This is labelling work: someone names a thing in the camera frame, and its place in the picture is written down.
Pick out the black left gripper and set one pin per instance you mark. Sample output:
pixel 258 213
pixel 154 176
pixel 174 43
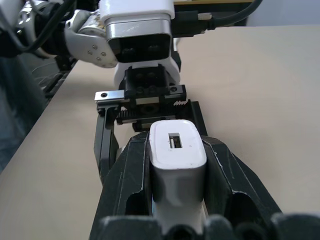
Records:
pixel 147 82

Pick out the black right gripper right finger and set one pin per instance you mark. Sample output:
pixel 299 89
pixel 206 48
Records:
pixel 225 175

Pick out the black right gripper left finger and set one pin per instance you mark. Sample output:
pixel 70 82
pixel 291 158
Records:
pixel 125 175

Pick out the white USB charger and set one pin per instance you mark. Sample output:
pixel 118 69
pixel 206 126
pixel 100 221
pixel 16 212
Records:
pixel 175 155

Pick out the black metal frame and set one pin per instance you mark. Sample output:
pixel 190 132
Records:
pixel 61 72

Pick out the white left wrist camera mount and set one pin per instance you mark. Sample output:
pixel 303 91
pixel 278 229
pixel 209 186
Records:
pixel 137 12

